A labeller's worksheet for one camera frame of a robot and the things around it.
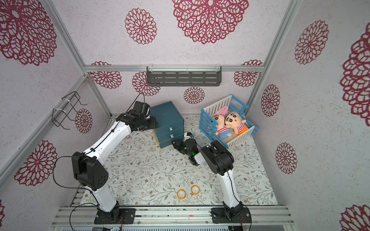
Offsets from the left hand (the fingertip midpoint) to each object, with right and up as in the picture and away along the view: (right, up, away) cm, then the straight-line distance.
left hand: (154, 124), depth 86 cm
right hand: (+12, -12, +15) cm, 22 cm away
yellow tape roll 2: (+24, -40, -5) cm, 47 cm away
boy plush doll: (+51, +3, +11) cm, 52 cm away
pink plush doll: (+44, -3, +11) cm, 45 cm away
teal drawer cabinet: (+9, -1, +1) cm, 9 cm away
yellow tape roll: (+16, -40, -5) cm, 43 cm away
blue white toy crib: (+34, +1, +11) cm, 36 cm away
